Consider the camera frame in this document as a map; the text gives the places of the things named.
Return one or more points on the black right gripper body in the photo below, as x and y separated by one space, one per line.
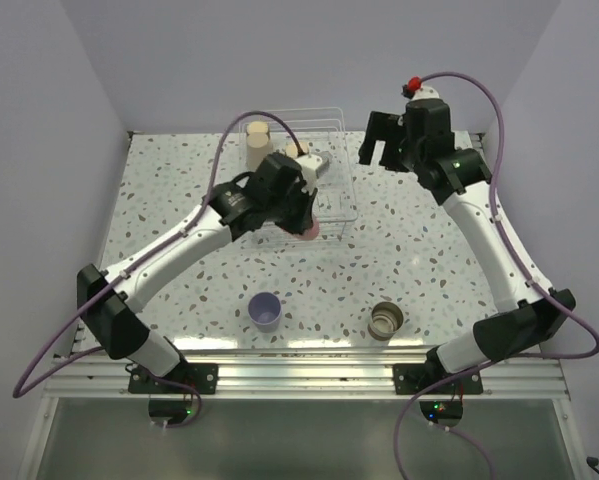
412 150

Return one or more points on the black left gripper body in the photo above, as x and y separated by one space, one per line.
290 211

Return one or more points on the steel cup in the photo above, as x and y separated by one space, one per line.
295 150
385 320
257 128

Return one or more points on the beige plastic cup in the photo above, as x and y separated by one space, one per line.
258 146

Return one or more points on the coral red plastic cup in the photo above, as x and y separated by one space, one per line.
311 233

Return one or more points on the lilac plastic cup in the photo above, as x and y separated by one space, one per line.
264 310

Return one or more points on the small clear glass cup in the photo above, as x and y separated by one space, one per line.
326 160

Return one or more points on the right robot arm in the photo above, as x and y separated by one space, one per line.
528 308

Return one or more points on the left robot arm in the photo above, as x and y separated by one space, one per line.
110 300

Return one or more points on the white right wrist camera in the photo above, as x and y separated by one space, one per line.
414 90

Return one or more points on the clear wire dish rack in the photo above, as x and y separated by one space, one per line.
323 130

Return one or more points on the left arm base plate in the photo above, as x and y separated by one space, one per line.
202 377

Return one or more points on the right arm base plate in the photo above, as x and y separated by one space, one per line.
411 378

